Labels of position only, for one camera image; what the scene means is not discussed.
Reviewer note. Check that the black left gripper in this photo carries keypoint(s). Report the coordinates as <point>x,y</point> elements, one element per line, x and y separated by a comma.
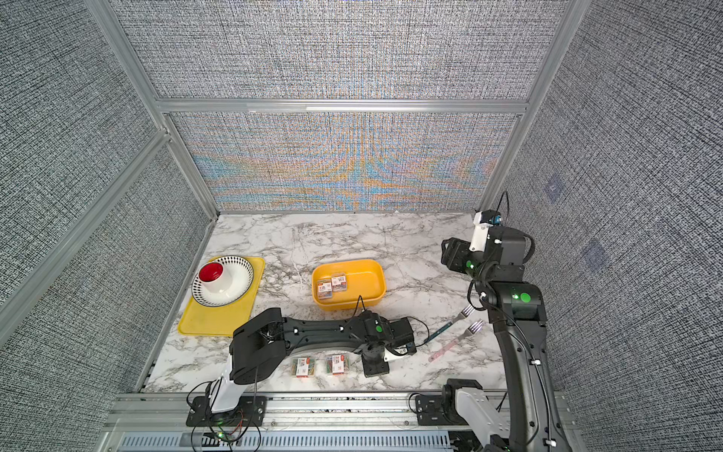
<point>377,371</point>

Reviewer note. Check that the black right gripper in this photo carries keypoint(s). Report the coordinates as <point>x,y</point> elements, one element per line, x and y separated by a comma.
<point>458,258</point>

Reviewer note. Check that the rectangular paper clip box three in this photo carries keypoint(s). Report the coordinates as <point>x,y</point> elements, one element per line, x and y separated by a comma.
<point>337,364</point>

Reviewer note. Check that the rectangular paper clip box two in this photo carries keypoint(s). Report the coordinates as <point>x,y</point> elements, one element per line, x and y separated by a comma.
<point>303,367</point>

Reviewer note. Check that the yellow plastic storage box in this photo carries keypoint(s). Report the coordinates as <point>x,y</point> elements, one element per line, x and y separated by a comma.
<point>366,284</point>

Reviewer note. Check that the rectangular paper clip box four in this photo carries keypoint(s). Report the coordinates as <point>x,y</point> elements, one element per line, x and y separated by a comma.
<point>324,289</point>

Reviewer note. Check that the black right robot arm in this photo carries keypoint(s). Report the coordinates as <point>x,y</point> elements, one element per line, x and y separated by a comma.
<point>517,313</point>

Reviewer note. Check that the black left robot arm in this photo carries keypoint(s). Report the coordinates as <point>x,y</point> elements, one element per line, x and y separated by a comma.
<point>260,345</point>

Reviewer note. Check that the rectangular paper clip box six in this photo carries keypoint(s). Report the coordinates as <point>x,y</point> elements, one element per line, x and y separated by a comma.
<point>339,282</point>

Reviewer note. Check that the white patterned plate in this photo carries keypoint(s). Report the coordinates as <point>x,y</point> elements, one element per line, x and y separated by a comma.
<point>240,276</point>

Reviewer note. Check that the yellow flat tray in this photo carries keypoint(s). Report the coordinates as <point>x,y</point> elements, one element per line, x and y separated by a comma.
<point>222,321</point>

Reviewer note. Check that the white cup red inside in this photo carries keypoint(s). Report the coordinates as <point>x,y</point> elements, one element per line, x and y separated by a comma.
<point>213,277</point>

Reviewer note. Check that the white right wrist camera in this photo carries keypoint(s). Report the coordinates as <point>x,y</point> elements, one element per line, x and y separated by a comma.
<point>483,221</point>

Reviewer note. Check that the green handled fork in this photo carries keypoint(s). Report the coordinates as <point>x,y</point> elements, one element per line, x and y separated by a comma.
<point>465,313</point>

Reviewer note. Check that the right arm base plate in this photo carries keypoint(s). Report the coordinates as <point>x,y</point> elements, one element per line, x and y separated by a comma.
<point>429,411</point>

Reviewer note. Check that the pink handled fork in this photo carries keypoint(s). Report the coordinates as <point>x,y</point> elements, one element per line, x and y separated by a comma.
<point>473,329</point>

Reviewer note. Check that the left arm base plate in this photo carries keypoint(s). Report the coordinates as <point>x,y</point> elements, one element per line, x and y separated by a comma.
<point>248,410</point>

